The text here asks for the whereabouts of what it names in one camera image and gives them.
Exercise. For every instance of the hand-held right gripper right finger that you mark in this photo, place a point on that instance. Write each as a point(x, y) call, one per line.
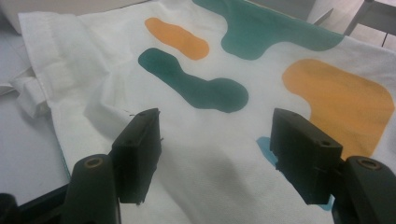
point(305, 155)

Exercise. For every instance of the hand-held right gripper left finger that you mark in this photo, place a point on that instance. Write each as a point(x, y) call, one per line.
point(137, 155)

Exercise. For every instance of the white tote bag coloured blobs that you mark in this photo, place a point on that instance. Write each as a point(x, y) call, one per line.
point(218, 149)

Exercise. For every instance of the white metal desk frame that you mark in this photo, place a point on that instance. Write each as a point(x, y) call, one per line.
point(373, 15)

